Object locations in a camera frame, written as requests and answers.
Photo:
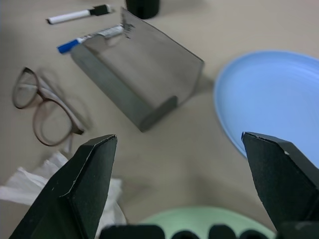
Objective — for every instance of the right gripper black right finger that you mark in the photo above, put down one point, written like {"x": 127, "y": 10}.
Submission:
{"x": 281, "y": 179}

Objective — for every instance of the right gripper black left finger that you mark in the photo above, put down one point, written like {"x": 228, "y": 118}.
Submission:
{"x": 74, "y": 189}

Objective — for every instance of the white tissue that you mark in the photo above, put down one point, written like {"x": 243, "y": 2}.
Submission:
{"x": 25, "y": 184}

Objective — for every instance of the brown frame eyeglasses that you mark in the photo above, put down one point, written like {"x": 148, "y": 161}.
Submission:
{"x": 59, "y": 104}

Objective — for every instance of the light green plate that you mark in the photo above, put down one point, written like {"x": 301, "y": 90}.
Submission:
{"x": 199, "y": 216}

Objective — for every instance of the white marker blue cap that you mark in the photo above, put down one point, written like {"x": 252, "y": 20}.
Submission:
{"x": 67, "y": 46}

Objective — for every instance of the white marker black cap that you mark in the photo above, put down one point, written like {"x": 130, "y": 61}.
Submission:
{"x": 69, "y": 16}

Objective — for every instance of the light blue plate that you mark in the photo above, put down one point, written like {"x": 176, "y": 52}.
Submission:
{"x": 269, "y": 94}

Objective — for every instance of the black round pen cup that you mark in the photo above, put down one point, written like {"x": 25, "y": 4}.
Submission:
{"x": 142, "y": 8}

